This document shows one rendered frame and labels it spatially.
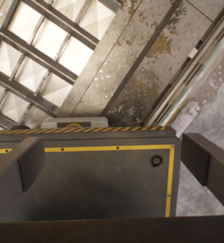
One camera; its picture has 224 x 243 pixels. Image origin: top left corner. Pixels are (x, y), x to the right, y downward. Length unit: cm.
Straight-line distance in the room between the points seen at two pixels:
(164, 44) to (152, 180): 55
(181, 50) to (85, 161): 61
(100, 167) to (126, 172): 8
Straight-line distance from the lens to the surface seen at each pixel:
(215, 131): 99
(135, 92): 81
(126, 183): 58
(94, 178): 57
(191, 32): 89
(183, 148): 17
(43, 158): 16
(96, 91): 81
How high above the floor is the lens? 80
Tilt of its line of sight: 75 degrees down
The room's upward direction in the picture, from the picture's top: 176 degrees clockwise
